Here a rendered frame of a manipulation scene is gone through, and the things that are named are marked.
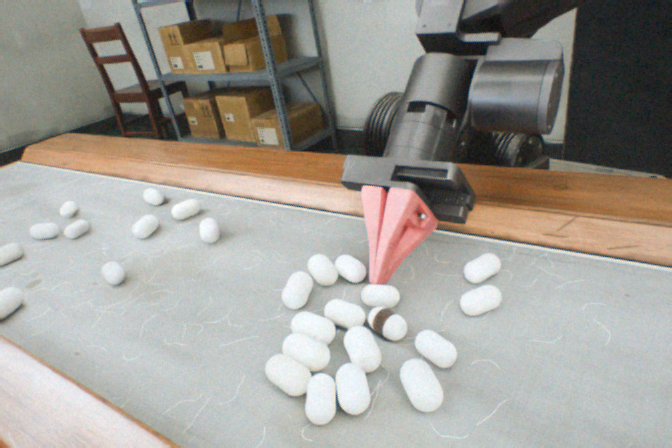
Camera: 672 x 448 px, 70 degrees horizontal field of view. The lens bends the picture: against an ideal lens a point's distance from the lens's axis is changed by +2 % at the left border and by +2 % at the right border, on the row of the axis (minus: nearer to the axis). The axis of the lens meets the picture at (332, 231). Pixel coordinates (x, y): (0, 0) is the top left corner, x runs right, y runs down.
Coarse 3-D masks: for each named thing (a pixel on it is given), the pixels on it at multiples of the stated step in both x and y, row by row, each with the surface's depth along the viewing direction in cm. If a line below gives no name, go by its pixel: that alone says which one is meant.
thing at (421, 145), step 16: (400, 112) 41; (432, 112) 39; (400, 128) 40; (416, 128) 39; (432, 128) 39; (448, 128) 40; (400, 144) 39; (416, 144) 39; (432, 144) 39; (448, 144) 40; (352, 160) 41; (368, 160) 40; (384, 160) 39; (400, 160) 38; (416, 160) 38; (432, 160) 39; (448, 160) 40; (400, 176) 39; (416, 176) 38; (432, 176) 37; (448, 176) 36; (464, 192) 39
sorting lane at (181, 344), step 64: (0, 192) 83; (64, 192) 77; (128, 192) 72; (192, 192) 68; (64, 256) 56; (128, 256) 54; (192, 256) 51; (256, 256) 49; (448, 256) 43; (512, 256) 41; (576, 256) 40; (0, 320) 46; (64, 320) 44; (128, 320) 43; (192, 320) 41; (256, 320) 39; (448, 320) 36; (512, 320) 34; (576, 320) 33; (640, 320) 33; (128, 384) 35; (192, 384) 34; (256, 384) 33; (384, 384) 31; (448, 384) 30; (512, 384) 30; (576, 384) 29; (640, 384) 28
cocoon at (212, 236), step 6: (204, 222) 53; (210, 222) 53; (216, 222) 54; (204, 228) 52; (210, 228) 52; (216, 228) 52; (204, 234) 52; (210, 234) 52; (216, 234) 52; (204, 240) 52; (210, 240) 52; (216, 240) 53
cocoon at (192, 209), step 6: (180, 204) 59; (186, 204) 59; (192, 204) 60; (198, 204) 60; (174, 210) 59; (180, 210) 59; (186, 210) 59; (192, 210) 60; (198, 210) 60; (174, 216) 59; (180, 216) 59; (186, 216) 59
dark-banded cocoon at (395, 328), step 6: (378, 306) 36; (372, 312) 35; (372, 318) 35; (390, 318) 34; (396, 318) 34; (402, 318) 34; (390, 324) 34; (396, 324) 34; (402, 324) 34; (384, 330) 34; (390, 330) 34; (396, 330) 34; (402, 330) 34; (384, 336) 34; (390, 336) 34; (396, 336) 34; (402, 336) 34
